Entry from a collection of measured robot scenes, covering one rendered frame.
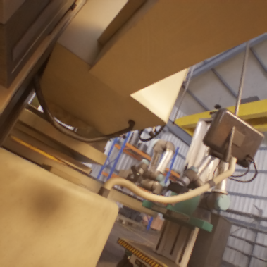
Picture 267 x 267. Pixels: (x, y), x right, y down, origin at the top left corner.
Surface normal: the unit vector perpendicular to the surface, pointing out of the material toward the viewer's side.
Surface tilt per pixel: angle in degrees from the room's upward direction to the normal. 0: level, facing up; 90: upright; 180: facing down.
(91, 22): 90
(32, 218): 90
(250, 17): 180
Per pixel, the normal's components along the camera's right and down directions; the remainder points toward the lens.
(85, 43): 0.51, -0.06
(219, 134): 0.14, 0.12
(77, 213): 0.68, 0.07
